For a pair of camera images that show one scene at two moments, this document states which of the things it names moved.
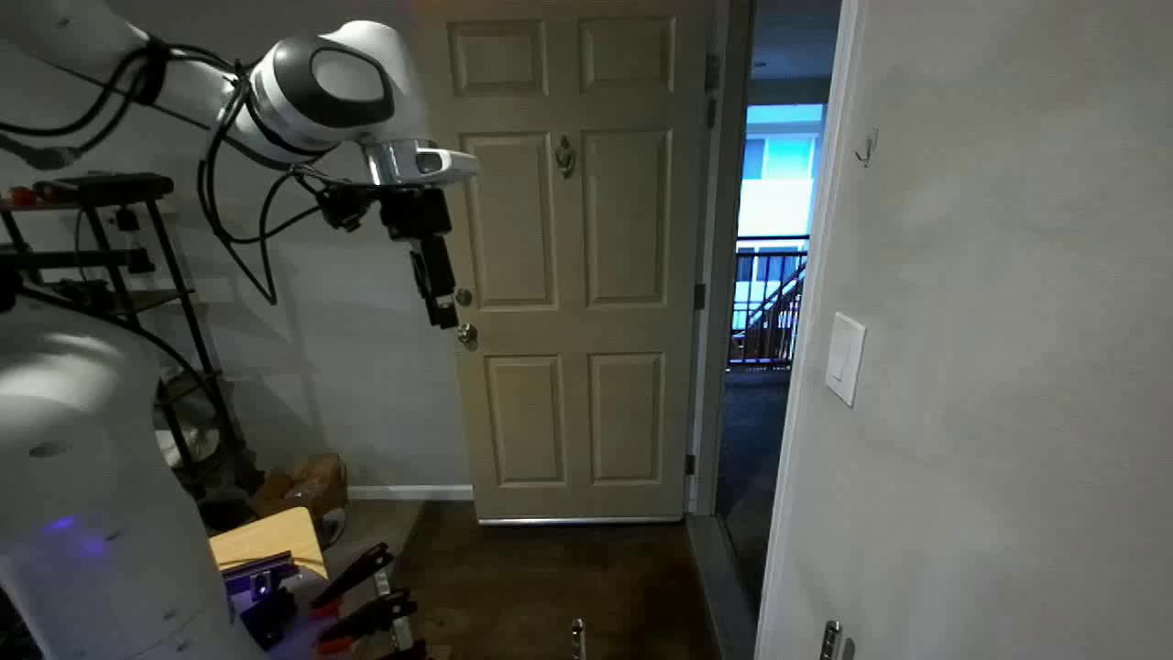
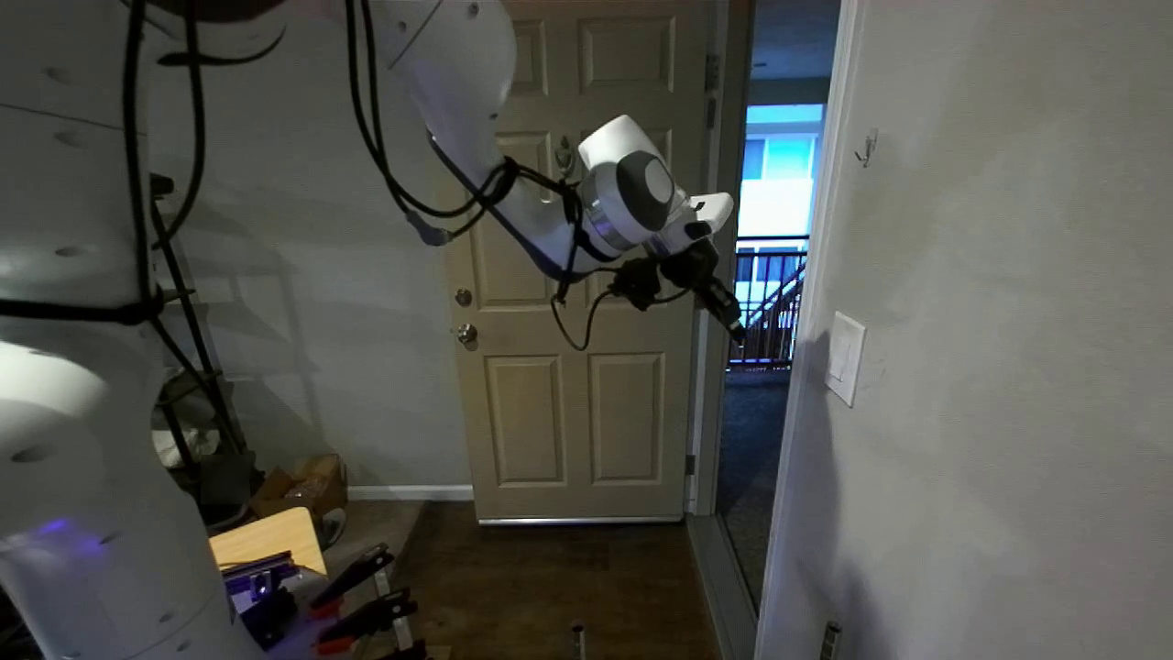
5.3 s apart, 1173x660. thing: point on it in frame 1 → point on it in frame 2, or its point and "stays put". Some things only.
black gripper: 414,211 → 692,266
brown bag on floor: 318,481 stays put
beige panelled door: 576,251 stays put
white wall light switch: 846,355 stays put
